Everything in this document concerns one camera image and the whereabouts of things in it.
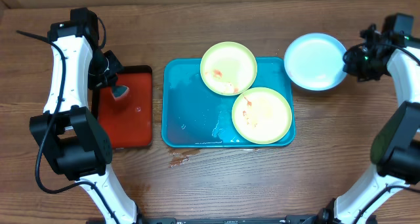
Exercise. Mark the light blue plate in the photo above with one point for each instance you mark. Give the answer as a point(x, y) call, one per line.
point(315, 62)

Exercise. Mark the green and pink sponge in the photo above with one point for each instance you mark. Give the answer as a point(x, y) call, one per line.
point(119, 92)

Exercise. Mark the yellow-green plate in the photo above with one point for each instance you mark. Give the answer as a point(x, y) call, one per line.
point(228, 68)
point(262, 115)

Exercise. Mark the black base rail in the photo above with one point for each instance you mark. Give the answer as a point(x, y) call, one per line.
point(289, 219)

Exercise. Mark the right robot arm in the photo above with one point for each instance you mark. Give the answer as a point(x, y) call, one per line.
point(394, 153)

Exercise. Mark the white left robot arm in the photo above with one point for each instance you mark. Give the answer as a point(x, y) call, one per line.
point(74, 150)

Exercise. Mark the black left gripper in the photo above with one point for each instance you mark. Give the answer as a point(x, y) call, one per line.
point(118, 69)

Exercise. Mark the blue plastic tray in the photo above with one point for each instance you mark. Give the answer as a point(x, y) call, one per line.
point(195, 117)

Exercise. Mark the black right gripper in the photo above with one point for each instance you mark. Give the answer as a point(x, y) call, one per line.
point(356, 65)

